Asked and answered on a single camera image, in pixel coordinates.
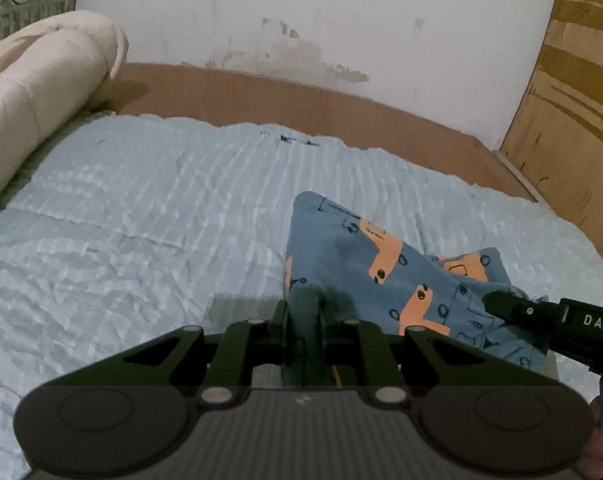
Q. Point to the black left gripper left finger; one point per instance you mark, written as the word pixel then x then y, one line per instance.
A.
pixel 192 361

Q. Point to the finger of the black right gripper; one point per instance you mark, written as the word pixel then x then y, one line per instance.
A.
pixel 536 320

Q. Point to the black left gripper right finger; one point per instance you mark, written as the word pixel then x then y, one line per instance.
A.
pixel 427 368

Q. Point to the blue orange patterned pants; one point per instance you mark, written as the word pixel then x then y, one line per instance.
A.
pixel 340 266

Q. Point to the person's right hand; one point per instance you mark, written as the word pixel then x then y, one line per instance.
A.
pixel 590 464

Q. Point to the light blue bed quilt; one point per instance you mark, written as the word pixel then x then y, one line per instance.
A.
pixel 122 228

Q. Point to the wooden wardrobe panel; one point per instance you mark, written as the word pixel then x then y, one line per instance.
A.
pixel 556 137

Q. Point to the rolled cream comforter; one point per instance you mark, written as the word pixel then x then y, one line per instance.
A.
pixel 50 71

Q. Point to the brown bed frame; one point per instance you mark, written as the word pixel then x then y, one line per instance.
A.
pixel 226 98

